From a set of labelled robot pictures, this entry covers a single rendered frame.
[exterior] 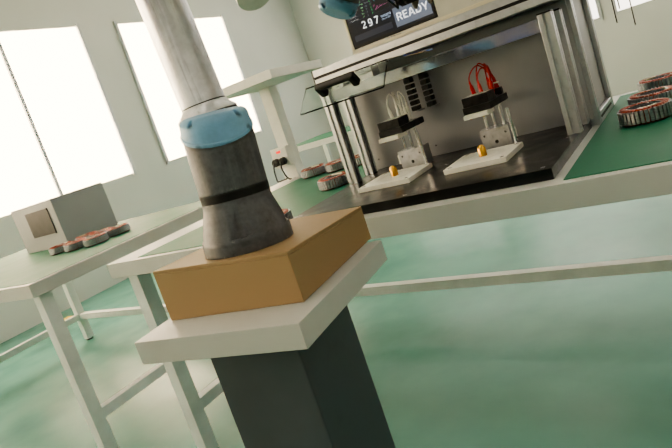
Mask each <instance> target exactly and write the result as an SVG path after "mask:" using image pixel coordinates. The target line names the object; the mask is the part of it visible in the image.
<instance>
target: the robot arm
mask: <svg viewBox="0 0 672 448"><path fill-rule="evenodd" d="M135 1H136V4H137V6H138V9H139V11H140V13H141V16H142V18H143V21H144V23H145V25H146V28H147V30H148V33H149V35H150V37H151V40H152V42H153V45H154V47H155V49H156V52H157V54H158V57H159V59H160V61H161V64H162V66H163V69H164V71H165V73H166V76H167V78H168V81H169V83H170V85H171V88H172V90H173V93H174V95H175V97H176V100H177V102H178V105H179V107H180V109H181V112H182V116H181V118H180V121H179V123H178V126H179V130H180V134H181V135H180V139H181V142H182V143H183V145H184V148H185V152H186V155H187V158H188V162H189V165H190V168H191V172H192V175H193V178H194V182H195V185H196V189H197V192H198V195H199V199H200V202H201V205H202V209H203V243H202V246H203V251H204V254H205V257H206V259H207V260H220V259H226V258H231V257H236V256H240V255H244V254H248V253H251V252H254V251H258V250H261V249H264V248H266V247H269V246H272V245H274V244H277V243H279V242H281V241H283V240H285V239H287V238H289V237H290V236H291V235H292V234H293V230H292V226H291V223H290V220H289V219H288V218H286V217H285V215H284V213H283V211H282V209H281V207H280V206H279V204H278V202H277V201H276V199H275V198H274V196H273V194H272V192H271V190H270V186H269V182H268V179H267V175H266V172H265V168H264V165H263V161H262V158H261V154H260V150H259V147H258V143H257V140H256V136H255V132H254V129H253V121H252V119H251V117H250V115H249V112H248V110H247V109H246V108H245V107H244V106H238V105H237V103H236V102H234V101H231V100H229V99H227V98H226V97H225V94H224V92H223V90H222V87H221V85H220V82H219V80H218V77H217V75H216V72H215V70H214V67H213V65H212V62H211V60H210V57H209V55H208V52H207V50H206V47H205V45H204V42H203V40H202V37H201V35H200V32H199V30H198V28H197V25H196V23H195V20H194V18H193V15H192V13H191V10H190V8H189V5H188V3H187V0H135ZM387 1H388V2H389V3H390V4H392V5H393V6H394V7H396V8H397V9H399V5H401V6H402V7H403V6H405V5H407V4H410V3H411V4H412V6H413V8H414V9H417V8H418V3H419V0H394V1H395V4H394V3H393V2H391V1H390V0H387ZM427 1H428V3H431V0H427ZM358 6H359V0H319V8H320V10H321V11H322V12H323V13H325V14H326V15H328V16H331V17H334V18H338V19H345V20H346V19H352V18H353V17H354V16H355V14H356V11H357V8H358Z"/></svg>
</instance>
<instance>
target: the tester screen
mask: <svg viewBox="0 0 672 448"><path fill-rule="evenodd" d="M392 8H394V6H393V5H392V4H390V3H389V2H388V1H387V0H359V6H358V8H357V11H356V14H355V16H354V17H353V18H352V19H347V21H348V24H349V27H350V30H351V33H352V37H353V40H354V43H355V46H358V45H361V44H363V43H366V42H368V41H371V40H373V39H376V38H378V37H381V36H383V35H386V34H388V33H391V32H393V31H396V30H398V29H401V28H403V27H406V26H408V25H411V24H413V23H416V22H418V21H421V20H423V19H426V18H428V17H431V16H433V15H434V11H433V8H432V11H433V13H432V14H430V15H427V16H425V17H422V18H420V19H417V20H415V21H412V22H410V23H407V24H405V25H402V26H400V27H397V25H396V22H395V18H394V15H393V12H392ZM377 14H379V17H380V21H381V23H380V24H377V25H375V26H372V27H370V28H368V29H365V30H362V27H361V24H360V22H361V21H363V20H365V19H368V18H370V17H372V16H375V15H377ZM391 21H392V24H393V28H391V29H388V30H386V31H383V32H381V33H378V34H376V35H373V36H371V37H368V38H366V39H364V40H361V41H359V42H356V40H355V36H358V35H360V34H362V33H365V32H367V31H370V30H372V29H374V28H377V27H379V26H382V25H384V24H387V23H389V22H391Z"/></svg>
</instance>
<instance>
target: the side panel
mask: <svg viewBox="0 0 672 448"><path fill-rule="evenodd" d="M566 4H567V8H568V12H569V16H570V20H571V24H572V28H573V32H574V36H575V40H576V44H577V48H578V52H579V56H580V60H581V64H582V68H583V72H584V76H585V80H586V84H587V88H588V92H589V96H590V100H591V104H592V108H593V112H594V116H595V118H592V119H590V121H591V125H592V127H593V126H595V125H601V124H602V122H603V121H604V119H605V118H606V116H607V115H608V113H609V112H610V110H611V109H612V107H613V106H614V102H613V98H612V94H611V90H610V86H609V82H608V78H607V74H606V70H605V66H604V62H603V58H602V53H601V49H600V45H599V41H598V37H597V33H596V29H595V25H594V21H593V17H592V13H591V9H590V5H589V1H588V0H566Z"/></svg>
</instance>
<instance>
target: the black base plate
mask: <svg viewBox="0 0 672 448"><path fill-rule="evenodd" d="M582 126H583V131H582V132H581V133H577V134H576V133H574V134H572V135H568V134H567V130H566V126H565V125H563V126H559V127H555V128H550V129H546V130H542V131H538V132H534V133H529V134H525V135H521V136H518V142H523V145H524V146H523V147H522V148H521V149H520V150H519V151H518V152H517V153H516V154H515V155H514V156H513V157H512V158H511V159H509V160H508V161H507V162H504V163H500V164H495V165H490V166H486V167H481V168H476V169H471V170H467V171H462V172H457V173H453V174H448V175H444V172H443V170H445V169H446V168H447V167H449V166H450V165H451V164H453V163H454V162H455V161H457V160H458V159H460V158H461V157H462V156H464V155H466V154H470V153H475V152H478V151H477V148H478V146H474V147H470V148H466V149H462V150H458V151H453V152H449V153H445V154H441V155H436V156H432V157H433V161H432V162H431V163H432V165H433V167H432V168H430V169H429V170H427V171H426V172H424V173H423V174H421V175H420V176H418V177H417V178H416V179H414V180H413V181H411V182H410V183H405V184H401V185H396V186H391V187H387V188H382V189H377V190H373V191H368V192H363V193H359V191H358V189H359V188H361V187H362V186H364V185H365V184H367V183H369V182H370V181H372V180H374V179H375V178H377V177H379V176H380V175H382V174H384V173H388V172H390V167H386V168H382V169H377V170H378V171H377V172H375V173H374V174H369V175H367V176H365V177H363V178H362V181H359V182H358V183H353V184H351V185H349V186H348V187H346V188H344V189H342V190H341V191H339V192H337V193H335V194H334V195H332V196H330V197H329V198H327V199H325V200H323V201H322V202H320V203H318V204H316V205H315V206H313V207H311V208H310V209H308V210H306V211H304V212H303V213H301V214H299V215H297V216H296V217H294V218H300V217H305V216H310V215H316V214H321V213H327V212H332V211H338V210H343V209H348V208H354V207H359V206H361V208H362V209H361V210H362V212H363V214H369V213H374V212H380V211H385V210H390V209H396V208H401V207H407V206H412V205H417V204H423V203H428V202H434V201H439V200H445V199H450V198H455V197H461V196H466V195H472V194H477V193H482V192H488V191H493V190H499V189H504V188H510V187H515V186H520V185H526V184H531V183H537V182H542V181H547V180H553V179H555V177H556V176H557V175H558V173H559V172H560V171H561V169H562V168H563V166H564V165H565V164H566V162H567V161H568V160H569V158H570V157H571V155H572V154H573V153H574V151H575V150H576V149H577V147H578V146H579V144H580V143H581V142H582V140H583V139H584V138H585V136H586V135H587V133H588V132H589V131H590V129H591V128H592V125H591V121H590V122H589V123H588V124H585V125H583V124H582ZM294 218H292V219H294Z"/></svg>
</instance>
